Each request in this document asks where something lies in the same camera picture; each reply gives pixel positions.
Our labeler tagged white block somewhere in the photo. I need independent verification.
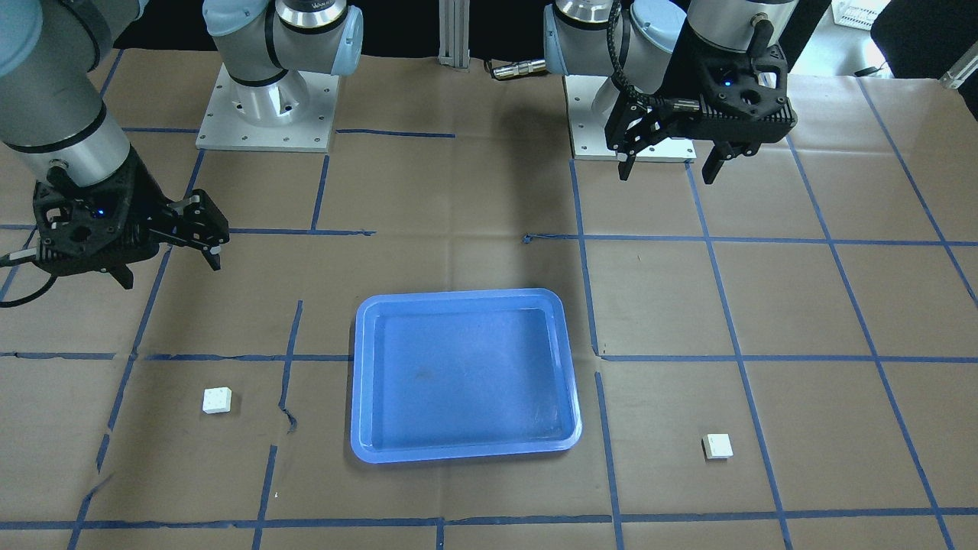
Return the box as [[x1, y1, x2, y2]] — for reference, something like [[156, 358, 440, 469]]
[[701, 434, 734, 461], [200, 387, 233, 415]]

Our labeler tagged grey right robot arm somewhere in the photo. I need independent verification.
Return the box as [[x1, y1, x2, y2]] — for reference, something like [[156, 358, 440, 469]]
[[1, 1, 364, 292]]

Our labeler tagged metal cable connector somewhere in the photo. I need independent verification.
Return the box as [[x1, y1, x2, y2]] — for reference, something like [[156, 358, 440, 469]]
[[489, 59, 547, 81]]

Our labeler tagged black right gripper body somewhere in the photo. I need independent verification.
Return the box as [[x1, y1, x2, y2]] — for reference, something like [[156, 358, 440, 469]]
[[32, 149, 192, 277]]

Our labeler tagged aluminium frame post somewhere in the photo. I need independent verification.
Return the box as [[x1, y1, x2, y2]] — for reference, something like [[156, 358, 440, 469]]
[[438, 0, 471, 72]]

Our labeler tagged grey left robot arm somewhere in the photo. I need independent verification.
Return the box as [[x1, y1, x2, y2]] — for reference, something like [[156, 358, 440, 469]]
[[542, 1, 798, 185]]

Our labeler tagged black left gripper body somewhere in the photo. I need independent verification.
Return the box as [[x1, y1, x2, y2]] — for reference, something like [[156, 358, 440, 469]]
[[611, 42, 797, 146]]

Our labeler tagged blue plastic tray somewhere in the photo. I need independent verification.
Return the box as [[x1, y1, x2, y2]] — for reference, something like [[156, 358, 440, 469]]
[[350, 288, 583, 465]]

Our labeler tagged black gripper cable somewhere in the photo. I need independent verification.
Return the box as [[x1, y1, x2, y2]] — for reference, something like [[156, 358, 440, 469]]
[[0, 244, 58, 309], [606, 0, 702, 115]]

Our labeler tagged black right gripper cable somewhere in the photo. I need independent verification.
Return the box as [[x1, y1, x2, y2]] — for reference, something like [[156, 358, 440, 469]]
[[0, 244, 58, 309]]

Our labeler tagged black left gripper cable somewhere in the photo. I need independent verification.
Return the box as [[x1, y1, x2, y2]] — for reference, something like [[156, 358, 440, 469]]
[[606, 0, 702, 115]]

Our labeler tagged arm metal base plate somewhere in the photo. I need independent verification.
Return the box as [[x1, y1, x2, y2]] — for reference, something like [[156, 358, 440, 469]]
[[563, 75, 698, 163], [196, 67, 342, 154]]

